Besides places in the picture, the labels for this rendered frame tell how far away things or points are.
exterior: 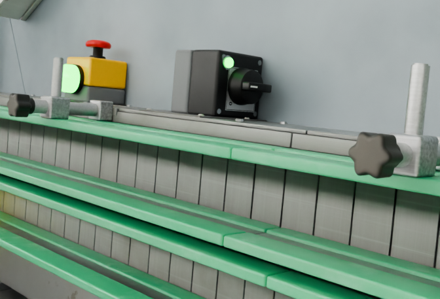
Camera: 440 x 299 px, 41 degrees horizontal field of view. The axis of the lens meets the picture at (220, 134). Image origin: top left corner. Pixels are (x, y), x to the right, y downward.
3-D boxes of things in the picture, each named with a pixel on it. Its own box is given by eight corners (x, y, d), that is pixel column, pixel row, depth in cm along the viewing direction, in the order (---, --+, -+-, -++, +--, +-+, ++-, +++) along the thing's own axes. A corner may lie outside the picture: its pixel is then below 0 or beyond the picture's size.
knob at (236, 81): (251, 106, 74) (272, 107, 71) (225, 103, 71) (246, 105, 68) (254, 69, 74) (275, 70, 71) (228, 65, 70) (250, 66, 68)
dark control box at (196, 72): (216, 115, 81) (169, 112, 75) (221, 57, 81) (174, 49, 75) (262, 120, 75) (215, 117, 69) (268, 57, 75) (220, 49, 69)
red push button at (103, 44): (79, 60, 95) (80, 38, 95) (100, 63, 98) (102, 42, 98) (93, 60, 92) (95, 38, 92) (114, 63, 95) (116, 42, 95)
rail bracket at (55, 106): (100, 120, 79) (2, 115, 69) (104, 64, 78) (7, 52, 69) (118, 122, 76) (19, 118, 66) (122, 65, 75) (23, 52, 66)
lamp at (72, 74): (67, 93, 94) (50, 91, 92) (69, 64, 94) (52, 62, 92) (83, 94, 91) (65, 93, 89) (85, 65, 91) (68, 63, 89)
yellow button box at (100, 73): (102, 103, 100) (63, 100, 95) (105, 58, 100) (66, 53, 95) (127, 105, 96) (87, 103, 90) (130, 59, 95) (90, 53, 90)
